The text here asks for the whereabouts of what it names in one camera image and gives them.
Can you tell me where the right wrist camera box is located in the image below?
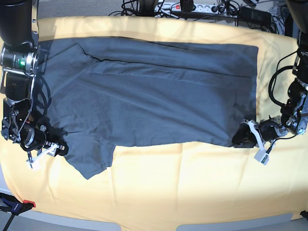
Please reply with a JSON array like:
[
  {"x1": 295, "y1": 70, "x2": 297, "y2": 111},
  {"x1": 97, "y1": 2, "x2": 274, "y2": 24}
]
[{"x1": 26, "y1": 160, "x2": 40, "y2": 171}]

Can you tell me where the white power strip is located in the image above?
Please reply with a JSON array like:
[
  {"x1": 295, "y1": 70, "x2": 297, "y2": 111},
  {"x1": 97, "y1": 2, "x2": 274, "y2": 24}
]
[{"x1": 155, "y1": 1, "x2": 227, "y2": 16}]

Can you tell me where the blue clamp with red pad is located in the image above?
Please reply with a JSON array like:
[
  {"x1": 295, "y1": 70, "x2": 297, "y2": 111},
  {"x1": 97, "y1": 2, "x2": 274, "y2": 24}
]
[{"x1": 0, "y1": 193, "x2": 36, "y2": 231}]

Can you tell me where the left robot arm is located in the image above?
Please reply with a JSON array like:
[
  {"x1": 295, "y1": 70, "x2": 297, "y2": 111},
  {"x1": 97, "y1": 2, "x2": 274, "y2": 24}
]
[{"x1": 232, "y1": 0, "x2": 308, "y2": 153}]

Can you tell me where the yellow table cloth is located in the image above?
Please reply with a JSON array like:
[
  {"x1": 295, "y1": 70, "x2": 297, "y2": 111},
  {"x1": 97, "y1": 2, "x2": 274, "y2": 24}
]
[{"x1": 0, "y1": 16, "x2": 308, "y2": 229}]

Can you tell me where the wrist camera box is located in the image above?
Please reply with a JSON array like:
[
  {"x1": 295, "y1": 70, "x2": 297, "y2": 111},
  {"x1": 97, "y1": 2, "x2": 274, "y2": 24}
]
[
  {"x1": 26, "y1": 160, "x2": 40, "y2": 171},
  {"x1": 254, "y1": 150, "x2": 269, "y2": 165}
]

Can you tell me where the black clamp at right edge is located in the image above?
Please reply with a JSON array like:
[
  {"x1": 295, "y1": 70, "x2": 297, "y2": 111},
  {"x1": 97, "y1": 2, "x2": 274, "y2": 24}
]
[{"x1": 300, "y1": 211, "x2": 308, "y2": 220}]

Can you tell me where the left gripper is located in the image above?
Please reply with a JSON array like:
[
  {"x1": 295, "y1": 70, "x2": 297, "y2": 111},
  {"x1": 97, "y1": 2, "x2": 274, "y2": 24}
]
[{"x1": 232, "y1": 116, "x2": 288, "y2": 152}]

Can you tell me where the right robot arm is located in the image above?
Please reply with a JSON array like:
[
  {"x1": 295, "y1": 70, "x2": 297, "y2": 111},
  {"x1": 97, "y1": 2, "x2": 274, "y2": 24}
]
[{"x1": 0, "y1": 0, "x2": 68, "y2": 168}]

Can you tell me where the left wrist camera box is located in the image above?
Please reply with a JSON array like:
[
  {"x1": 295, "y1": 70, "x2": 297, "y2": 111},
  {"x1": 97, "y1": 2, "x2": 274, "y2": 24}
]
[{"x1": 254, "y1": 150, "x2": 269, "y2": 165}]

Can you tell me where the blue-grey T-shirt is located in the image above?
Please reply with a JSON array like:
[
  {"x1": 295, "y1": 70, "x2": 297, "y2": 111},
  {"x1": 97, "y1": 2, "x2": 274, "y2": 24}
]
[{"x1": 36, "y1": 37, "x2": 258, "y2": 179}]

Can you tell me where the black power adapter brick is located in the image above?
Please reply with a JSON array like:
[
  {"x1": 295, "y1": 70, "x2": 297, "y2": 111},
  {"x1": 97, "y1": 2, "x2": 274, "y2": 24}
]
[{"x1": 238, "y1": 7, "x2": 272, "y2": 26}]

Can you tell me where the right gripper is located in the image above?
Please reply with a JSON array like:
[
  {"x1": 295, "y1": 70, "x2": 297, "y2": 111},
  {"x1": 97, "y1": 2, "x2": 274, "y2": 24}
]
[{"x1": 20, "y1": 124, "x2": 68, "y2": 161}]

